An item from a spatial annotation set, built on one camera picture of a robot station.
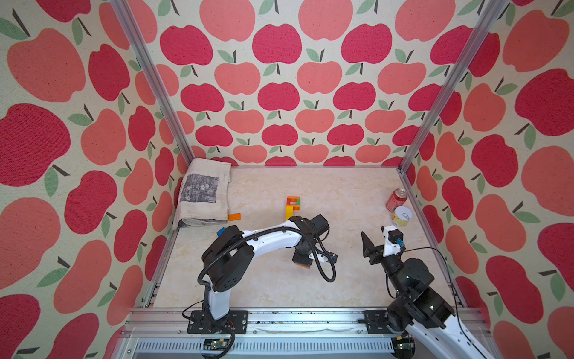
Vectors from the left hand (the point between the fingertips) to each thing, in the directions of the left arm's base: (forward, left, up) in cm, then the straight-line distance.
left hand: (309, 261), depth 85 cm
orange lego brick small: (-1, +2, -2) cm, 3 cm away
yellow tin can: (+19, -41, +3) cm, 46 cm away
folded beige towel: (+30, +47, +3) cm, 56 cm away
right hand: (+1, -21, +18) cm, 27 cm away
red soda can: (+25, -40, +7) cm, 47 cm away
